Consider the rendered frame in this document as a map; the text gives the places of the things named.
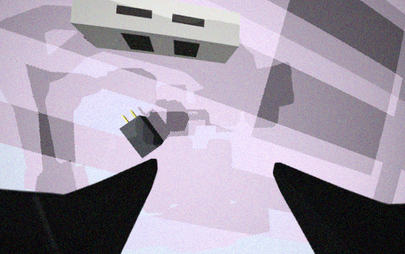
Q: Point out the black two-prong plug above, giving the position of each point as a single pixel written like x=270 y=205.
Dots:
x=141 y=135

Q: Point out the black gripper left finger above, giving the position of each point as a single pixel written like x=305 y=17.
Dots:
x=96 y=219

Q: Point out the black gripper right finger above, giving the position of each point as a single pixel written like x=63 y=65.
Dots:
x=339 y=221

